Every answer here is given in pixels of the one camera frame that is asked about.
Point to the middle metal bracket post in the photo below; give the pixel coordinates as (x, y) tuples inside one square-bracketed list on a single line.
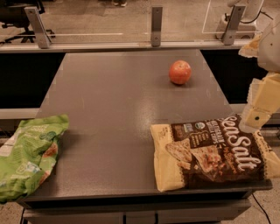
[(156, 25)]

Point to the right metal bracket post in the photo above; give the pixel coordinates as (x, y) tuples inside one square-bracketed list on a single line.
[(228, 37)]

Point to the metal bracket post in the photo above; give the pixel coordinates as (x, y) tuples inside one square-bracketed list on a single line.
[(156, 25), (228, 37), (43, 40)]

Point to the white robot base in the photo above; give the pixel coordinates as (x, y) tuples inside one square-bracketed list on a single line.
[(241, 19)]

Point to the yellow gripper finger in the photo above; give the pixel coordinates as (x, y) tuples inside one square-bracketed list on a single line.
[(262, 102), (250, 50)]

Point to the red apple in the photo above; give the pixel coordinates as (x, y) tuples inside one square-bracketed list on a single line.
[(180, 72)]

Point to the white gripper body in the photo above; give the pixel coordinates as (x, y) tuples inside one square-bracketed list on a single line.
[(269, 49)]

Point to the black office chair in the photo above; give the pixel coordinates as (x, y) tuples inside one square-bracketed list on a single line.
[(12, 13)]

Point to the brown sea salt chip bag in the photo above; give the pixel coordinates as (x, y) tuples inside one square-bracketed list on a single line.
[(210, 153)]

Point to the green chip bag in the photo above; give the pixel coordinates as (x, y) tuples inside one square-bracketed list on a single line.
[(28, 157)]

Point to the left metal bracket post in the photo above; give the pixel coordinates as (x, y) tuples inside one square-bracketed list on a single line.
[(43, 40)]

